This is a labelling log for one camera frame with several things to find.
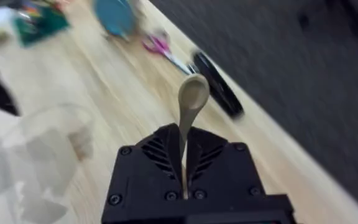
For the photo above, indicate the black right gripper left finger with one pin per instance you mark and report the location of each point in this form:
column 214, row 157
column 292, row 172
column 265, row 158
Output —
column 148, row 180

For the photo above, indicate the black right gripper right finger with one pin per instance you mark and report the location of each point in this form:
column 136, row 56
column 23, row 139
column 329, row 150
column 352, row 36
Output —
column 222, row 171

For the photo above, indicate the wooden spoon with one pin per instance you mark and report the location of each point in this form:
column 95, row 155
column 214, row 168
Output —
column 193, row 93

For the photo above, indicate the black stapler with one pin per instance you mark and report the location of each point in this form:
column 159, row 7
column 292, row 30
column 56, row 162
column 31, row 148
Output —
column 219, row 90

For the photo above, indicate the blue round object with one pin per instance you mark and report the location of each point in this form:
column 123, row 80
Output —
column 113, row 15

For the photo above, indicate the green board with toy blocks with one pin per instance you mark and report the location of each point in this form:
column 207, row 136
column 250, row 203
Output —
column 42, row 25

